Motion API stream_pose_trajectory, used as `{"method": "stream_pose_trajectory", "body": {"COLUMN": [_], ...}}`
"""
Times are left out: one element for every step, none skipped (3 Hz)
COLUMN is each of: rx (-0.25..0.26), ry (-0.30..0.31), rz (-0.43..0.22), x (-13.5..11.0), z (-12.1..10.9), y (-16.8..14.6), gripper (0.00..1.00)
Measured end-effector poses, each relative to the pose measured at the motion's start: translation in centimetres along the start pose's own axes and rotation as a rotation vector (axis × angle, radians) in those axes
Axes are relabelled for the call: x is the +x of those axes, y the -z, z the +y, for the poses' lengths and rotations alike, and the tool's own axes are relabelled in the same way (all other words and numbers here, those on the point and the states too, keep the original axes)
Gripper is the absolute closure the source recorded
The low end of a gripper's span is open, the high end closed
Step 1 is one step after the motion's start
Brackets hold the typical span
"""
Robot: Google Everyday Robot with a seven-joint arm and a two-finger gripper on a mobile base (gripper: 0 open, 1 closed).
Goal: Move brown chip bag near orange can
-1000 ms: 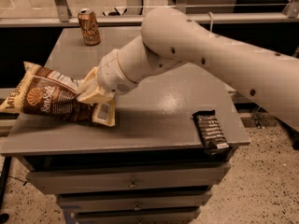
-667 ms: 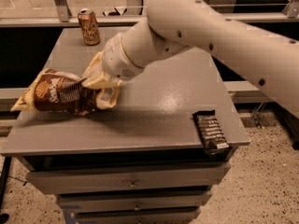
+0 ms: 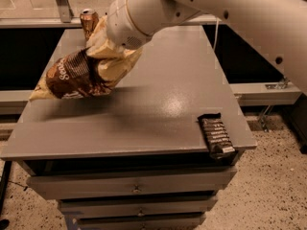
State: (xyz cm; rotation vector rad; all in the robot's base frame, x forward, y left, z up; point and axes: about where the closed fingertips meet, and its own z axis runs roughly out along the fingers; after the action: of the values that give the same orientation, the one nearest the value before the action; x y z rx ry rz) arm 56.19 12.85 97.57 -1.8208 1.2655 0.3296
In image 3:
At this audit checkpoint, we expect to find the orange soda can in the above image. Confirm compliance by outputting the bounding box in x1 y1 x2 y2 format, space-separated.
80 9 99 40

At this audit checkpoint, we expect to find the grey drawer cabinet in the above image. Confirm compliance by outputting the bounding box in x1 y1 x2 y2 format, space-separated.
0 25 258 230

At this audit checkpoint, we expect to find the brown chip bag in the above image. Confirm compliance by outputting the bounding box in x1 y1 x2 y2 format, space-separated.
30 49 111 101

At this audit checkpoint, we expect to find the grey drawer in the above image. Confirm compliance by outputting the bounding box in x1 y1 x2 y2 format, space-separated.
77 213 205 230
27 166 237 199
59 195 217 219

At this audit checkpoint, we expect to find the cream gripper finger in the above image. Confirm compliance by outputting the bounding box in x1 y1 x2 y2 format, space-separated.
86 15 142 89

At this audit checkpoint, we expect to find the bottom grey drawer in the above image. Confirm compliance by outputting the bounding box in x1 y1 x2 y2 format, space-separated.
77 213 205 230

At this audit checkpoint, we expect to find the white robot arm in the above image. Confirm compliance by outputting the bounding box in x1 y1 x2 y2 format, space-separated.
87 0 307 93

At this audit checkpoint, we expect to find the white cable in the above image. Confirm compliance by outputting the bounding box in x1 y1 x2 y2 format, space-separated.
212 16 221 52

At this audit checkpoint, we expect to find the middle grey drawer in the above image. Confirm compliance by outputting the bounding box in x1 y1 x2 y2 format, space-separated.
59 195 217 219

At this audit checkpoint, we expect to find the grey metal railing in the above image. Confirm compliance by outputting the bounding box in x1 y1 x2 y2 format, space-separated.
0 0 307 30

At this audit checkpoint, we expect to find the black snack bar wrapper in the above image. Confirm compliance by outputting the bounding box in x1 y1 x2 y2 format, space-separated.
198 113 236 160

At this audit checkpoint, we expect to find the top grey drawer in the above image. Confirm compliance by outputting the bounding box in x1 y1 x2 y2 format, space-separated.
27 166 237 199

